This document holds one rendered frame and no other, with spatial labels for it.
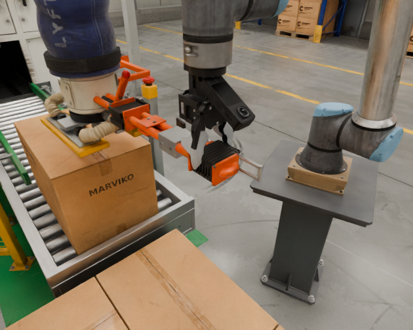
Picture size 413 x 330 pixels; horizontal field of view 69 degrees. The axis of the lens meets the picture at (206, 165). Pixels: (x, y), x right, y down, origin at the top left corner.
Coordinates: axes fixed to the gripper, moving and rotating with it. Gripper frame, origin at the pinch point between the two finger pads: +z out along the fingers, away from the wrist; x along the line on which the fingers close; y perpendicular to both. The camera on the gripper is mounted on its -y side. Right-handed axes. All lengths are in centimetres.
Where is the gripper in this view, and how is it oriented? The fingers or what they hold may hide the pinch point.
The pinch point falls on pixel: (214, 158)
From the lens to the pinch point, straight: 66.0
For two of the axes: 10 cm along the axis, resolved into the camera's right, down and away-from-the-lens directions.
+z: 0.0, 8.3, 5.5
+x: -7.4, 3.7, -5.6
